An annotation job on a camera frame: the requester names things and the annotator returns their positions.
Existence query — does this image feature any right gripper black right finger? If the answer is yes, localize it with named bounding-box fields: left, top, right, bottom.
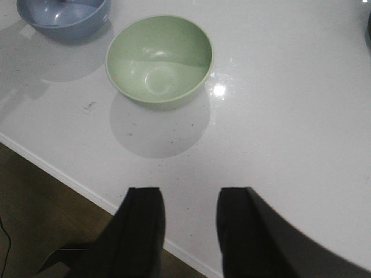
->
left=216, top=187, right=370, bottom=277

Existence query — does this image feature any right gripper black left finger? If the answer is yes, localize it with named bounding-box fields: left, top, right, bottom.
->
left=38, top=187, right=166, bottom=277

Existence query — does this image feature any green bowl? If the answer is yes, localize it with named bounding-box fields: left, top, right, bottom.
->
left=105, top=14, right=214, bottom=111

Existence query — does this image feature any blue bowl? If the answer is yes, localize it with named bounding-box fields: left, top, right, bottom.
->
left=16, top=0, right=111, bottom=41

